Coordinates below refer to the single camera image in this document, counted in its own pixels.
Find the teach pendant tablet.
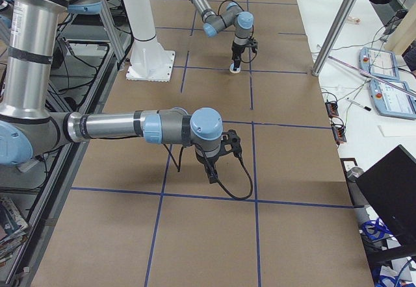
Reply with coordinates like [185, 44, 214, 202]
[359, 47, 400, 81]
[369, 79, 415, 119]

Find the black laptop monitor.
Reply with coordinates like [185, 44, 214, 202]
[356, 145, 415, 245]

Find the upper teach pendant tablet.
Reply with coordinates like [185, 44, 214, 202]
[359, 47, 400, 81]

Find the lower teach pendant tablet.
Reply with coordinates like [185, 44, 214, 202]
[369, 79, 415, 119]

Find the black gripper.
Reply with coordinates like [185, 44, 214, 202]
[194, 129, 242, 184]
[231, 36, 258, 67]

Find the black marker pen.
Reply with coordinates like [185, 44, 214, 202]
[346, 98, 372, 112]

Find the stack of magazines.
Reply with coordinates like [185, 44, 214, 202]
[1, 194, 29, 267]

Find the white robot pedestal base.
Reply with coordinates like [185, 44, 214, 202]
[123, 0, 176, 82]

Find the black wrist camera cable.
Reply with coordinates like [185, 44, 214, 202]
[214, 152, 254, 201]

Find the white flat block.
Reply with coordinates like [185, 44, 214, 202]
[377, 119, 416, 138]

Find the aluminium frame post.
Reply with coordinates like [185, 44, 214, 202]
[311, 0, 356, 77]

